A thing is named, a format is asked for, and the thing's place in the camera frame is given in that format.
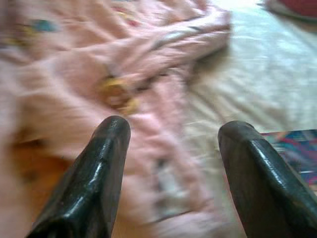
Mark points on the mattress with beige floral sheet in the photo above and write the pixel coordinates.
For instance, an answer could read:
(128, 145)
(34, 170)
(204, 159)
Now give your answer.
(260, 74)

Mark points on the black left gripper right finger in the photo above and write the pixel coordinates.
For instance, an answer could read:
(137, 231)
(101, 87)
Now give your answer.
(260, 186)

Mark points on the red white blue star bolster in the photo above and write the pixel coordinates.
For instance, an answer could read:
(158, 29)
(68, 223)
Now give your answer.
(294, 6)

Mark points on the colourful comic magazine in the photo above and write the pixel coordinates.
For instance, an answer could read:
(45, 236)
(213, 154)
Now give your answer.
(297, 148)

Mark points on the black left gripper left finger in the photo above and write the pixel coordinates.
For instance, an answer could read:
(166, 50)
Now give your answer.
(94, 178)

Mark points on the pink cartoon print blanket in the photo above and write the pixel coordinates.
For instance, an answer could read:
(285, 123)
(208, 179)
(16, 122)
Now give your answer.
(62, 62)

